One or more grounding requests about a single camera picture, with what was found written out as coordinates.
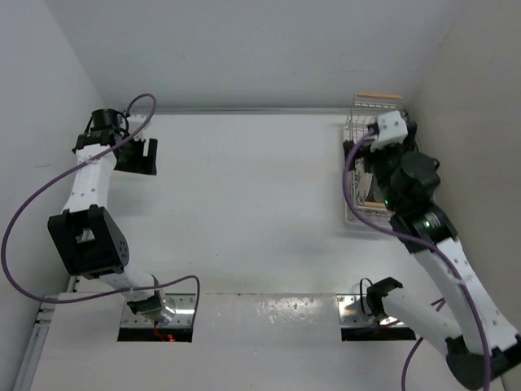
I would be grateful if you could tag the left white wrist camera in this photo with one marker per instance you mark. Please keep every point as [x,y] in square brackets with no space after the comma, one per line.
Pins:
[138,120]

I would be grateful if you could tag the back aluminium frame rail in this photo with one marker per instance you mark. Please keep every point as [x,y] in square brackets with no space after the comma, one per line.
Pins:
[236,111]

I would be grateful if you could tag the white wire dish rack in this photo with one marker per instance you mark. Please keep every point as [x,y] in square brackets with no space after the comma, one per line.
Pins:
[365,107]

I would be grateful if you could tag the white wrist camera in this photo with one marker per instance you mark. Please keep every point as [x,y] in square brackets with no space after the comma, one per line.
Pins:
[387,129]
[138,120]

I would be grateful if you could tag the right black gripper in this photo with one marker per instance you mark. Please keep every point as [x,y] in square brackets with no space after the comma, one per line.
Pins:
[396,148]

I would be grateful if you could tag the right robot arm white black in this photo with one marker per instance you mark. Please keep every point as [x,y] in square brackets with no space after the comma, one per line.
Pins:
[478,343]

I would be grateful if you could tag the metal base plate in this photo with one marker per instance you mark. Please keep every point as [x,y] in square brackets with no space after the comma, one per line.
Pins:
[356,326]
[136,328]

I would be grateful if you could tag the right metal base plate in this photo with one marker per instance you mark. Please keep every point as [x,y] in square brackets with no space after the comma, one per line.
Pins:
[356,326]

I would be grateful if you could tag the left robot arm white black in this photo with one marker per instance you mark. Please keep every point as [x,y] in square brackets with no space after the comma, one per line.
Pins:
[89,241]

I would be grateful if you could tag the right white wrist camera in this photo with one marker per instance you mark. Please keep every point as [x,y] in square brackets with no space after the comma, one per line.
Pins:
[387,129]

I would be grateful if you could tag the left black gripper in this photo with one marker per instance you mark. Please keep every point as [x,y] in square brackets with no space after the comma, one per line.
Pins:
[142,164]

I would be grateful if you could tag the blue floral plate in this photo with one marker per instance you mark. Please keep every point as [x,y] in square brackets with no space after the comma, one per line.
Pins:
[362,184]

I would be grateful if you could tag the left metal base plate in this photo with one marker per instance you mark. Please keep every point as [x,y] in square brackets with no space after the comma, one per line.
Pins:
[136,328]

